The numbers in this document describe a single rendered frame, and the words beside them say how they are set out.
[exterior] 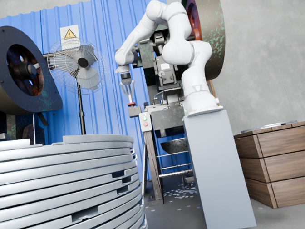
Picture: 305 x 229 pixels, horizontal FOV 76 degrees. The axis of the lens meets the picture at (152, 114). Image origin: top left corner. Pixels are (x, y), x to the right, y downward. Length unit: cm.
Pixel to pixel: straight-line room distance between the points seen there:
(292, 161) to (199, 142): 46
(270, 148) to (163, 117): 75
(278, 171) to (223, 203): 34
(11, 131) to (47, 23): 216
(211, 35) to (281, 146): 95
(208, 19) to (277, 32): 231
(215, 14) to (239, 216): 134
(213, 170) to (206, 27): 113
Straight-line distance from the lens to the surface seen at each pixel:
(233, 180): 86
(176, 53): 96
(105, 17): 371
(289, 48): 381
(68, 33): 372
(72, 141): 20
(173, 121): 149
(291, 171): 111
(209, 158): 84
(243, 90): 324
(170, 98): 159
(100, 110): 304
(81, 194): 20
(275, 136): 109
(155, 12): 118
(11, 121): 247
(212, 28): 167
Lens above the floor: 31
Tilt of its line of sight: 12 degrees up
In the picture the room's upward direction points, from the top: 10 degrees counter-clockwise
